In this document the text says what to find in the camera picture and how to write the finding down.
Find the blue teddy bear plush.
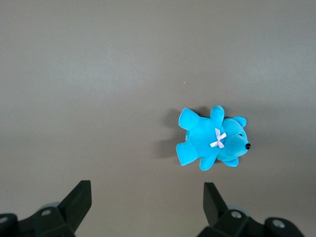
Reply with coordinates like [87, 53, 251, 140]
[175, 105, 252, 172]

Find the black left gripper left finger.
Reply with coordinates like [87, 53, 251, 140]
[0, 180, 92, 237]

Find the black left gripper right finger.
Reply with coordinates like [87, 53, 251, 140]
[197, 182, 306, 237]

